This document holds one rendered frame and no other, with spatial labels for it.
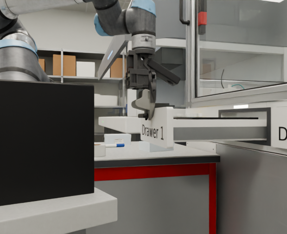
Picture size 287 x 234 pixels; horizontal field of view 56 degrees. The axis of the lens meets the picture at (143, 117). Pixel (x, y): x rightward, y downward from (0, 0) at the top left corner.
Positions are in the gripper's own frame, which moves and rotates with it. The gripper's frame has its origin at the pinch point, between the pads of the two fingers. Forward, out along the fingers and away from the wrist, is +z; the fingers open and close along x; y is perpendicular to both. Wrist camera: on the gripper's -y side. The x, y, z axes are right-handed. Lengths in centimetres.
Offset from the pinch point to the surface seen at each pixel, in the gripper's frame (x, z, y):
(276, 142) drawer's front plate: 18.9, 7.3, -30.4
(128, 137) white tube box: -54, 11, -4
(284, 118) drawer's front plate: 21.9, 0.6, -30.4
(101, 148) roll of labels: -15.9, 11.7, 13.4
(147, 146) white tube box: -25.2, 12.5, -6.0
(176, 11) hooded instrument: -80, -67, -40
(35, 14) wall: -418, -178, 89
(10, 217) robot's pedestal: 40, 15, 32
